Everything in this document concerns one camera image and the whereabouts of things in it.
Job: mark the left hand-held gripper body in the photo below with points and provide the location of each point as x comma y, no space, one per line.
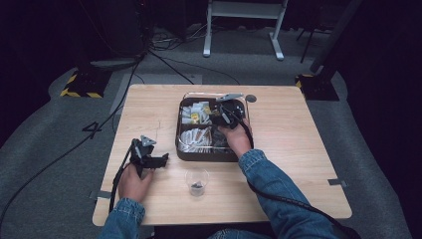
141,156

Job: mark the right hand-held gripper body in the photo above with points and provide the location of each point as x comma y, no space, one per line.
234,113

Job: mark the square metal compartment tray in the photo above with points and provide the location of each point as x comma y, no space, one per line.
205,156

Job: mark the dark sachet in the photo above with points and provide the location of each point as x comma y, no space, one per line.
197,185

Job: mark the clear plastic cup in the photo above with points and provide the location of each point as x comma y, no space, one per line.
197,186

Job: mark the person's right hand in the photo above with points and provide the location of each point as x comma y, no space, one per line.
237,141

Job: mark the person's left hand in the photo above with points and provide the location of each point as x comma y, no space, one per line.
132,186

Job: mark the pile of white yellow packets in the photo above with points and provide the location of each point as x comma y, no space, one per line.
195,113

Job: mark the round grey table grommet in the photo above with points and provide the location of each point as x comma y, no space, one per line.
251,98

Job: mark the pile of white brown sticks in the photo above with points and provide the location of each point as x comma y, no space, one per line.
194,139

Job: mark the grey tape piece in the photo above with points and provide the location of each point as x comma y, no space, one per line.
337,182
102,194

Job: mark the black yellow striped stand base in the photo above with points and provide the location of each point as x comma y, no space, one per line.
318,88
84,84

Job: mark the black tripod leg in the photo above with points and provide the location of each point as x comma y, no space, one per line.
307,46

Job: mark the person's legs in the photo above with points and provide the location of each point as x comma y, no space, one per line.
240,235

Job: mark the dark stand column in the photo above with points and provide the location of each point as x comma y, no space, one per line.
116,30

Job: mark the white metal stand frame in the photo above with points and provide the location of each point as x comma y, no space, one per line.
244,10

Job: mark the grey slanted metal post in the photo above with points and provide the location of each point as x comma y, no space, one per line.
335,36

